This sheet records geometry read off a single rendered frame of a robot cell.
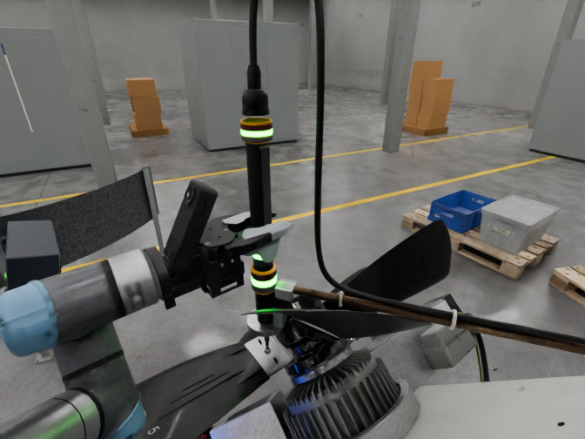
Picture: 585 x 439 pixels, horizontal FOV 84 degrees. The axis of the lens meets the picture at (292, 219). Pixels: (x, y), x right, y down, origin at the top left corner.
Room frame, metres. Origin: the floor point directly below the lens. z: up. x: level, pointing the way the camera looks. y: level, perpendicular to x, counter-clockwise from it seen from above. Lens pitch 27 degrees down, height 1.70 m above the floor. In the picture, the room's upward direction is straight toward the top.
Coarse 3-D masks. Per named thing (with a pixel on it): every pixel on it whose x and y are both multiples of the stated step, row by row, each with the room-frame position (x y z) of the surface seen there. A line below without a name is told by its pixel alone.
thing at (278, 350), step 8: (272, 336) 0.49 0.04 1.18; (248, 344) 0.47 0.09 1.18; (256, 344) 0.47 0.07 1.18; (264, 344) 0.47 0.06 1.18; (272, 344) 0.47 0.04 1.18; (280, 344) 0.47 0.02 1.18; (256, 352) 0.45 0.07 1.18; (264, 352) 0.45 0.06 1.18; (272, 352) 0.45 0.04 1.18; (280, 352) 0.45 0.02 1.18; (288, 352) 0.45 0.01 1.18; (264, 360) 0.44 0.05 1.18; (272, 360) 0.44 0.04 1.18; (280, 360) 0.44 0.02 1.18; (288, 360) 0.43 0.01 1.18; (264, 368) 0.42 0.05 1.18; (272, 368) 0.42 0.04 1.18
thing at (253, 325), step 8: (288, 280) 0.45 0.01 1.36; (280, 288) 0.43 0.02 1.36; (288, 288) 0.43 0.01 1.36; (280, 296) 0.43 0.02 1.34; (288, 296) 0.43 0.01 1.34; (272, 304) 0.43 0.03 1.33; (280, 304) 0.43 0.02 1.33; (288, 304) 0.42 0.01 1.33; (248, 320) 0.45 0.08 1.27; (256, 320) 0.45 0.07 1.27; (280, 320) 0.43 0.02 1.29; (248, 328) 0.44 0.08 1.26; (256, 328) 0.43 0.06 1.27; (264, 328) 0.43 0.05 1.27; (272, 328) 0.43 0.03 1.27; (280, 328) 0.44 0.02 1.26; (264, 336) 0.42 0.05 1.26
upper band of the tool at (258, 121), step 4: (240, 120) 0.45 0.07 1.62; (244, 120) 0.47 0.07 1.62; (248, 120) 0.47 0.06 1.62; (252, 120) 0.48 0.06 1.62; (256, 120) 0.48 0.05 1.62; (260, 120) 0.48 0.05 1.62; (264, 120) 0.48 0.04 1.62; (268, 120) 0.47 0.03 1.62; (244, 124) 0.44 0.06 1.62; (248, 124) 0.44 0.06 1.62; (252, 124) 0.44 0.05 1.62; (256, 124) 0.43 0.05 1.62; (260, 124) 0.44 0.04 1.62; (264, 124) 0.44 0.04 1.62; (268, 124) 0.44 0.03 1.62; (244, 136) 0.44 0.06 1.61; (264, 136) 0.44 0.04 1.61; (268, 136) 0.44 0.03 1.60; (252, 144) 0.44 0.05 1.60; (256, 144) 0.44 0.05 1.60; (260, 144) 0.44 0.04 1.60
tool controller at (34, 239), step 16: (16, 224) 0.87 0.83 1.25; (32, 224) 0.89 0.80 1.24; (48, 224) 0.91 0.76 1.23; (16, 240) 0.77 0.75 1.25; (32, 240) 0.79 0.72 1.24; (48, 240) 0.80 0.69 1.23; (16, 256) 0.69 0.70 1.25; (32, 256) 0.71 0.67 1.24; (48, 256) 0.72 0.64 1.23; (16, 272) 0.68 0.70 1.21; (32, 272) 0.70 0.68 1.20; (48, 272) 0.72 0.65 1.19
